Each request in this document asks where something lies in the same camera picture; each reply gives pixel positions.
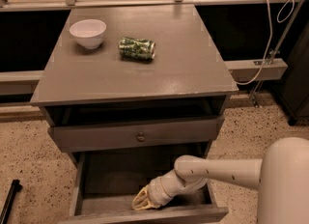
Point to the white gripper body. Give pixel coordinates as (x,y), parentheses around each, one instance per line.
(155,191)

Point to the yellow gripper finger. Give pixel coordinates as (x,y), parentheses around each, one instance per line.
(146,206)
(142,199)

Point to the grey drawer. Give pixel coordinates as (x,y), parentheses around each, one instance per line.
(108,181)
(72,139)

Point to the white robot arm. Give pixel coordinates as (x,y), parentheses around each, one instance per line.
(281,178)

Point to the grey top drawer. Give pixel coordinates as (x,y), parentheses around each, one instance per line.
(72,139)

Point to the grey wooden drawer cabinet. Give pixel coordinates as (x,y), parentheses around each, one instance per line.
(83,113)

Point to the black bar on floor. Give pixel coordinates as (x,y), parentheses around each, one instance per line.
(6,210)

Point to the crushed green soda can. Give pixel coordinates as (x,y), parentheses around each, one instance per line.
(137,49)

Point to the dark cabinet at right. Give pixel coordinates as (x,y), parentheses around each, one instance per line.
(296,86)

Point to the white ceramic bowl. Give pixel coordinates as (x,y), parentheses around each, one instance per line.
(88,33)

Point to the grey metal railing frame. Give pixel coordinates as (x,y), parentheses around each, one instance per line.
(145,1)

